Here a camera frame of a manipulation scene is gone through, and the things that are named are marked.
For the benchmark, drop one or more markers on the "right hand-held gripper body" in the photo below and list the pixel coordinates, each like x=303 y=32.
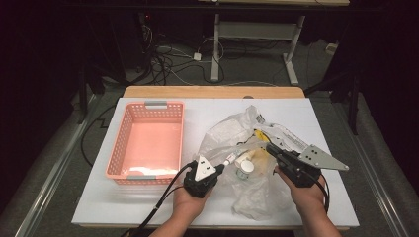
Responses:
x=299 y=171

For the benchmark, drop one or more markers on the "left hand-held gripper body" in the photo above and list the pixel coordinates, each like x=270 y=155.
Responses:
x=201 y=179

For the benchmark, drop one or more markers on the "small white tube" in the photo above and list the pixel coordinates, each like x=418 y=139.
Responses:
x=232 y=157

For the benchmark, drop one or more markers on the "pink perforated plastic basket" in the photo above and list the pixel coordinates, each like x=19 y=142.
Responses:
x=151 y=141

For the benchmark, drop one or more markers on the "person's right hand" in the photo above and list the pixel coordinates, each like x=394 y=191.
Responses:
x=308 y=199

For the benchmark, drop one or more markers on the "person's left hand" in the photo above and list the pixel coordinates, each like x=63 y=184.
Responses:
x=191 y=207

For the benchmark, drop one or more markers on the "glass jar with white lid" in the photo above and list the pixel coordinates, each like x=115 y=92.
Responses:
x=247 y=167

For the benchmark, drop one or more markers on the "white cylindrical bottle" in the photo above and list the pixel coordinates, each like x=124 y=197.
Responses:
x=245 y=155

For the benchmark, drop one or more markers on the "black stand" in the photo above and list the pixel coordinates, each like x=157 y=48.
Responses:
x=354 y=105
x=82 y=98

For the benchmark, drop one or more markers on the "small white box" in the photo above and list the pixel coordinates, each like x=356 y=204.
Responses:
x=331 y=48

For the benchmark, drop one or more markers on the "white power adapter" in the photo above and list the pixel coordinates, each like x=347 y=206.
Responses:
x=197 y=56

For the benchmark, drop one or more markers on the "white-legged wooden desk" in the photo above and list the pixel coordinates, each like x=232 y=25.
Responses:
x=257 y=29

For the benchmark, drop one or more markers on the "aluminium rail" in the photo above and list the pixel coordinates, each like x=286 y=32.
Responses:
x=378 y=197
x=49 y=191

